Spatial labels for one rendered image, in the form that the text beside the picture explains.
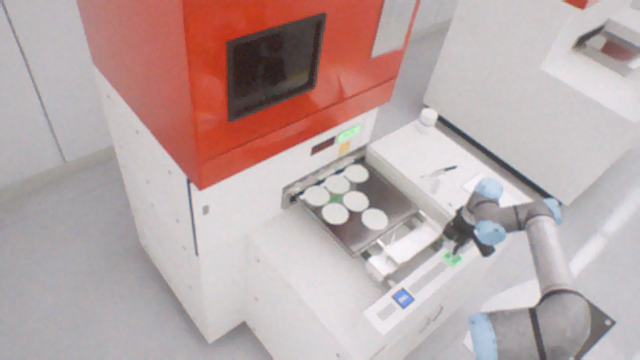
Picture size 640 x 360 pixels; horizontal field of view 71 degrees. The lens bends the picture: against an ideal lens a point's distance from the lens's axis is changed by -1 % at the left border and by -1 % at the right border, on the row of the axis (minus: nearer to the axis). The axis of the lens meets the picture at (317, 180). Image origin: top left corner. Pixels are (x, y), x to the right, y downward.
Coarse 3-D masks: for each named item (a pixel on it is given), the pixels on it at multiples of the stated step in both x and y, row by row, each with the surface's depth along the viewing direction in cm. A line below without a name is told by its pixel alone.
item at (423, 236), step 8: (424, 224) 177; (416, 232) 174; (424, 232) 174; (432, 232) 175; (400, 240) 170; (408, 240) 171; (416, 240) 171; (424, 240) 172; (432, 240) 172; (400, 248) 168; (408, 248) 168; (416, 248) 169; (424, 248) 170; (376, 256) 164; (384, 256) 164; (408, 256) 166; (384, 264) 162; (392, 264) 162; (368, 272) 161; (392, 272) 161; (376, 280) 159; (384, 280) 160
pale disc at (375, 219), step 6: (366, 210) 175; (372, 210) 176; (378, 210) 176; (366, 216) 173; (372, 216) 174; (378, 216) 174; (384, 216) 175; (366, 222) 171; (372, 222) 172; (378, 222) 172; (384, 222) 173; (372, 228) 170; (378, 228) 170
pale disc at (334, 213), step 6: (330, 204) 175; (336, 204) 176; (324, 210) 173; (330, 210) 173; (336, 210) 174; (342, 210) 174; (324, 216) 171; (330, 216) 171; (336, 216) 172; (342, 216) 172; (330, 222) 169; (336, 222) 170; (342, 222) 170
